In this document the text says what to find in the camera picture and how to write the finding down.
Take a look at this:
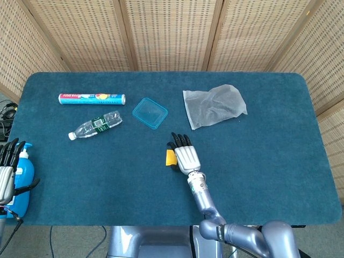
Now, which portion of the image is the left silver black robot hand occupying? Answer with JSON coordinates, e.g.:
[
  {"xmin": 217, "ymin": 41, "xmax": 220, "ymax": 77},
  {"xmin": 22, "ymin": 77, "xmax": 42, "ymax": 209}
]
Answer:
[{"xmin": 0, "ymin": 138, "xmax": 41, "ymax": 206}]

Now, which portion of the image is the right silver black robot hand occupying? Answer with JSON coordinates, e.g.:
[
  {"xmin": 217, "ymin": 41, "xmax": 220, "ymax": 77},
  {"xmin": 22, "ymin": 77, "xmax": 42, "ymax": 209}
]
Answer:
[{"xmin": 166, "ymin": 132, "xmax": 203, "ymax": 174}]

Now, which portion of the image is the small yellow object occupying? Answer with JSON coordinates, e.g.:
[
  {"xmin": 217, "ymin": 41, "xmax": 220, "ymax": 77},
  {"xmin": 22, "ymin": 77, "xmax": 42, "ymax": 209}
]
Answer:
[{"xmin": 165, "ymin": 149, "xmax": 177, "ymax": 167}]

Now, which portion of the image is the blue pump soap bottle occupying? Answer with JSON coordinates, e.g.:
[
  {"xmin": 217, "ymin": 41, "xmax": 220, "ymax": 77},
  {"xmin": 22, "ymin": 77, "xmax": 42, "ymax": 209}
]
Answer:
[{"xmin": 9, "ymin": 142, "xmax": 36, "ymax": 219}]

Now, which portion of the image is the translucent plastic bag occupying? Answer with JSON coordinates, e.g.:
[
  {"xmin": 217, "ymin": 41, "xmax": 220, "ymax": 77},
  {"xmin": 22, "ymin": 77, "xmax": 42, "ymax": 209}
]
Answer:
[{"xmin": 182, "ymin": 83, "xmax": 248, "ymax": 131}]

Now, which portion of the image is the blue transparent container lid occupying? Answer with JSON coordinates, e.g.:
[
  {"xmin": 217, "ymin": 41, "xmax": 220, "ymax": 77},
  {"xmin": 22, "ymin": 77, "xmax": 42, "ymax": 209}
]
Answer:
[{"xmin": 131, "ymin": 97, "xmax": 169, "ymax": 131}]

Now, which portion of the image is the blue velvet table cover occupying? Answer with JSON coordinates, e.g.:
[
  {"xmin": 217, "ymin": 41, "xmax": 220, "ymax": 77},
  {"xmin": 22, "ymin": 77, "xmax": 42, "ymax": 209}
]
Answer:
[{"xmin": 7, "ymin": 70, "xmax": 343, "ymax": 227}]

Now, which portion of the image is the silver-blue robot torso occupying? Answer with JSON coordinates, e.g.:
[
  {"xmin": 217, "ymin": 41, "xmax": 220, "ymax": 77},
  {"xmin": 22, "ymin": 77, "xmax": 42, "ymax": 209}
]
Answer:
[{"xmin": 106, "ymin": 225, "xmax": 224, "ymax": 258}]

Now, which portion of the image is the clear plastic water bottle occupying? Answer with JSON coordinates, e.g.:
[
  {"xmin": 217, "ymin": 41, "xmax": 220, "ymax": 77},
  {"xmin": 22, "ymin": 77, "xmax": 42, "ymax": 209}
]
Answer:
[{"xmin": 67, "ymin": 110, "xmax": 124, "ymax": 141}]

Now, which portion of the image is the blue food bag roll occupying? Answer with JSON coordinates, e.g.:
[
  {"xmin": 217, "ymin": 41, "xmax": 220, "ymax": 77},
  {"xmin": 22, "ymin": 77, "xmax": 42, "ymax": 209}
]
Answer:
[{"xmin": 58, "ymin": 92, "xmax": 127, "ymax": 106}]

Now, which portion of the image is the woven bamboo folding screen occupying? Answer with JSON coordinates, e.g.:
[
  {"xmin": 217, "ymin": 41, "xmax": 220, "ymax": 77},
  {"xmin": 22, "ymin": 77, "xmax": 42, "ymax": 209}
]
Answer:
[{"xmin": 0, "ymin": 0, "xmax": 344, "ymax": 208}]

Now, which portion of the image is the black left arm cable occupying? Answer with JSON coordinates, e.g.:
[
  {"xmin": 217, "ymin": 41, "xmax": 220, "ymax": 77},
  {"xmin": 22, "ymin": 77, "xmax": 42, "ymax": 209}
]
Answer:
[{"xmin": 0, "ymin": 211, "xmax": 25, "ymax": 254}]

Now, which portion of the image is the black floor cable bundle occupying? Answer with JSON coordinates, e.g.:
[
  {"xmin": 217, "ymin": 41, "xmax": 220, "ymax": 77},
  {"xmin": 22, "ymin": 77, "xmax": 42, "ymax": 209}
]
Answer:
[{"xmin": 0, "ymin": 99, "xmax": 19, "ymax": 142}]

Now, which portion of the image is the thin floor cable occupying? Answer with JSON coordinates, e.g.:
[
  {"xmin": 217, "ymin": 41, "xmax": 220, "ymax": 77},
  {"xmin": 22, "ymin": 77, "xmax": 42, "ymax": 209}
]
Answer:
[{"xmin": 49, "ymin": 225, "xmax": 108, "ymax": 258}]

